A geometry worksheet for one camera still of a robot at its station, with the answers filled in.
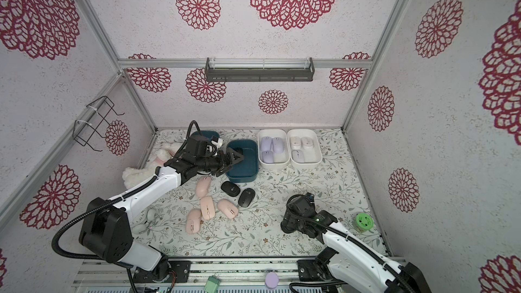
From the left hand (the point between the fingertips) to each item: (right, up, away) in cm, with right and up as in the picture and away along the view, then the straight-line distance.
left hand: (238, 162), depth 81 cm
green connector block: (-8, -41, -11) cm, 44 cm away
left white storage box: (+20, -1, +24) cm, 31 cm away
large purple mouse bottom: (+19, +8, +29) cm, 35 cm away
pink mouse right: (-5, -20, +6) cm, 22 cm away
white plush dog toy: (-47, -6, +7) cm, 48 cm away
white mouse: (+28, +8, +28) cm, 41 cm away
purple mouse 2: (+13, +1, +24) cm, 27 cm away
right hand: (+21, -23, +2) cm, 32 cm away
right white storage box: (+37, 0, +25) cm, 45 cm away
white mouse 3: (+29, +2, +24) cm, 38 cm away
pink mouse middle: (-14, -20, +6) cm, 25 cm away
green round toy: (+51, -24, +1) cm, 56 cm away
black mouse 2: (+3, -16, +11) cm, 20 cm away
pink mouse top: (-18, -12, +13) cm, 25 cm away
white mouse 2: (+35, +8, +29) cm, 46 cm away
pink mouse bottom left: (-19, -24, +2) cm, 31 cm away
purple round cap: (+12, -36, -17) cm, 42 cm away
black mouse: (-5, -13, +12) cm, 18 cm away
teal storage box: (-21, +14, +33) cm, 41 cm away
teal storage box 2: (+2, -6, +22) cm, 23 cm away
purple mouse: (+12, +8, +28) cm, 32 cm away
